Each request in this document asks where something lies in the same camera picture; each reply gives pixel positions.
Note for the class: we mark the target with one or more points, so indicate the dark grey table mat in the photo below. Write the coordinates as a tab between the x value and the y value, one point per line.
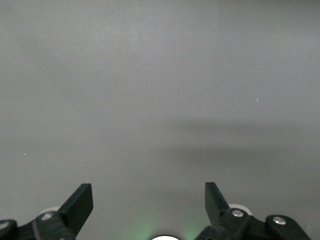
160	75

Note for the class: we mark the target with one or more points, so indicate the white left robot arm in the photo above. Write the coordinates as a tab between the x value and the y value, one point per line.
165	238

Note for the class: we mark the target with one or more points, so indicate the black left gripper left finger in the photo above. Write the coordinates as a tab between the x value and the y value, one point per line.
75	207

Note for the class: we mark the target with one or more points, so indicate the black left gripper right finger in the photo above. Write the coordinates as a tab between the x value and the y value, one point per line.
215	202

